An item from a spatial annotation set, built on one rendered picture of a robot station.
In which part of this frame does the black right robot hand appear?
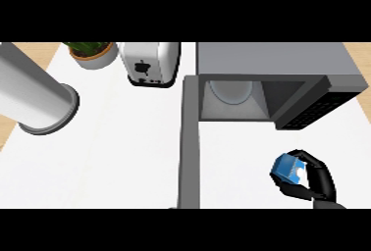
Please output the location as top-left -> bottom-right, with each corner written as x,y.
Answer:
268,149 -> 337,203

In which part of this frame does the grey microwave door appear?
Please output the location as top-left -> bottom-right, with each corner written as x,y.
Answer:
176,75 -> 201,210

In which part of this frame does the grey microwave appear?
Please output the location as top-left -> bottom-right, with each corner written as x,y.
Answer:
196,42 -> 371,131

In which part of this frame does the silver toaster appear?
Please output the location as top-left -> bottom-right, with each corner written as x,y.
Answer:
119,42 -> 184,88

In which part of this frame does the potted green plant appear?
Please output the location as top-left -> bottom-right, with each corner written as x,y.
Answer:
62,42 -> 120,71

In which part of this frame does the white cylindrical canister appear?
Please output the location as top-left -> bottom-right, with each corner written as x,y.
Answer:
0,42 -> 82,136

